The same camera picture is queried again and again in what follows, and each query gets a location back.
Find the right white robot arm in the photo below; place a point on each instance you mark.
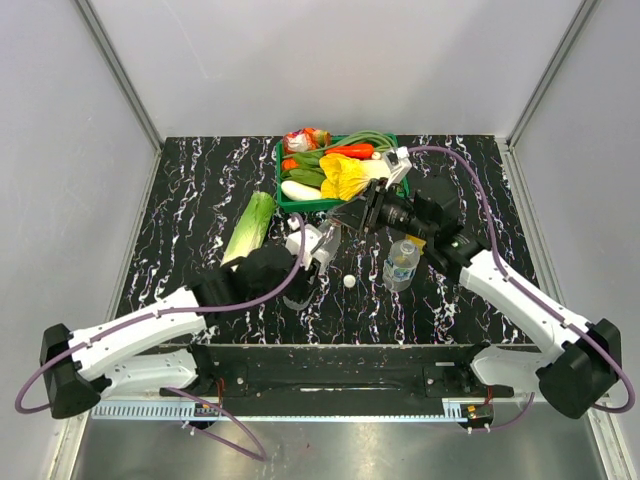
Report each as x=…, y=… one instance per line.
x=576, y=361

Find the orange white toy vegetable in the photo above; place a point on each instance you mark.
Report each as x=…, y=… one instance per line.
x=306, y=139

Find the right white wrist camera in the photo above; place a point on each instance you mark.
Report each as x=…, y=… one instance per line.
x=398, y=161

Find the aluminium slotted rail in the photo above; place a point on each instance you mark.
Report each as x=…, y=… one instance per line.
x=318, y=406

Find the small orange toy carrot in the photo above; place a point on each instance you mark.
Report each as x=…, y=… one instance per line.
x=289, y=164

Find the red toy chili pepper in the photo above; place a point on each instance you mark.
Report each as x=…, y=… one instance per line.
x=361, y=151

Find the clear cola bottle red label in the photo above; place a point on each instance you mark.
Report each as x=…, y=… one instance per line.
x=298, y=294

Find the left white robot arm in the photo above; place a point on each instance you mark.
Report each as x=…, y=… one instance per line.
x=85, y=366

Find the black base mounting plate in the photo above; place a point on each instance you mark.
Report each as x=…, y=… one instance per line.
x=421, y=371

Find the green plastic basket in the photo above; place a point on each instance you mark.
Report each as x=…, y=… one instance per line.
x=289, y=206

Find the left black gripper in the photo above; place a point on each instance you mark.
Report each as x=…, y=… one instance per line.
x=305, y=286

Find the clear water bottle white cap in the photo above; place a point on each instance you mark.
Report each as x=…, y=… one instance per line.
x=400, y=266

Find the green toy long beans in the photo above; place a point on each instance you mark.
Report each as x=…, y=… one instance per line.
x=381, y=141

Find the yellow juice bottle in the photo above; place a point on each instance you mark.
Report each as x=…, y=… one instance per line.
x=419, y=243

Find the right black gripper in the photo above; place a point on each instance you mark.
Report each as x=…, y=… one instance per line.
x=365, y=213

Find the white toy radish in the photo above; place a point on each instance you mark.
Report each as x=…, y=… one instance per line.
x=296, y=191

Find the toy napa cabbage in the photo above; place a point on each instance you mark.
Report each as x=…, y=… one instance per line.
x=251, y=229

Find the yellow white toy cabbage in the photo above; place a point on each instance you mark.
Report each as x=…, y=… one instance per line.
x=347, y=177

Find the green toy bok choy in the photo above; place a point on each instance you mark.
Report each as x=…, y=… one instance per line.
x=309, y=171

